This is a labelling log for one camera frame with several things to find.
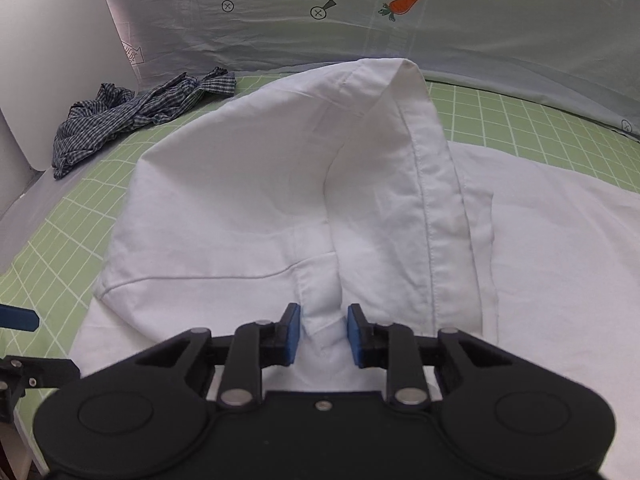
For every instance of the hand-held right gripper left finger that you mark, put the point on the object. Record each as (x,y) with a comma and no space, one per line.
(291,335)

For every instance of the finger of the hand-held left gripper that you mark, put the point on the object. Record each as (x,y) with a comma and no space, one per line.
(17,318)
(50,371)

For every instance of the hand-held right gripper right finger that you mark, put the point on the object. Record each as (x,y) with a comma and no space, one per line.
(356,335)

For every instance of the white shirt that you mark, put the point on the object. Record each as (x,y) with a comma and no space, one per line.
(250,185)

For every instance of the white rounded board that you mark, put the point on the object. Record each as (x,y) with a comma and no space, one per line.
(10,170)
(60,50)

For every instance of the dark plaid shirt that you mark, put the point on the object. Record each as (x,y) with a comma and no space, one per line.
(100,125)

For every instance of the grey carrot-print sheet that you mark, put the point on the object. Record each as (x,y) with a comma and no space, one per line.
(300,35)

